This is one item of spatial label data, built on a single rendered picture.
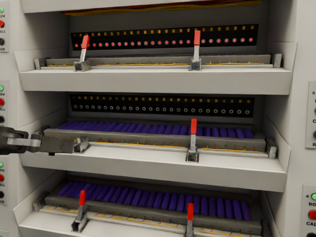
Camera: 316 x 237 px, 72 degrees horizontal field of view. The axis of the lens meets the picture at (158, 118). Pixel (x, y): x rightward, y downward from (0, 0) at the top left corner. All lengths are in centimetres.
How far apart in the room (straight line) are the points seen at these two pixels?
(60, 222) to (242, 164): 47
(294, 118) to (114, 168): 38
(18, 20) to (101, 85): 27
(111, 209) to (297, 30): 57
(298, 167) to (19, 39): 68
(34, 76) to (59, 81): 7
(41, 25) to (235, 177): 63
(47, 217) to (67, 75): 37
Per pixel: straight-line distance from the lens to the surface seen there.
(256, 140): 54
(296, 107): 48
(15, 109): 64
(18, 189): 67
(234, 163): 49
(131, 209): 60
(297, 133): 48
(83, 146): 55
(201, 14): 71
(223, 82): 46
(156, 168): 48
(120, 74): 49
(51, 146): 40
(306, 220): 53
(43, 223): 68
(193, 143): 48
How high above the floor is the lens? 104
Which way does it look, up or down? 2 degrees down
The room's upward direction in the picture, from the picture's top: 2 degrees clockwise
